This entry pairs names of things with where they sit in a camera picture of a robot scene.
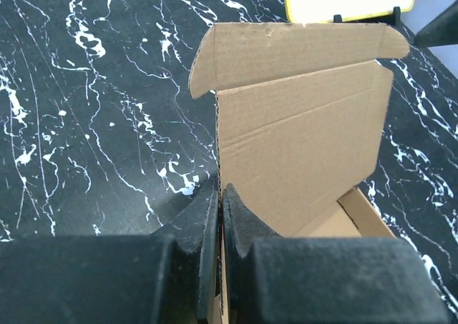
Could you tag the brown cardboard box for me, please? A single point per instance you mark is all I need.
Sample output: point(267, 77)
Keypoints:
point(300, 112)

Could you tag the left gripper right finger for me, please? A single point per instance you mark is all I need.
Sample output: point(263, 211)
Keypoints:
point(274, 279)

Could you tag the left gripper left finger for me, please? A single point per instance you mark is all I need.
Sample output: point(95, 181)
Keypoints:
point(168, 276)

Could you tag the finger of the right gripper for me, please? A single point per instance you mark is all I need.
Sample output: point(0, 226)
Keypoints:
point(441, 31)

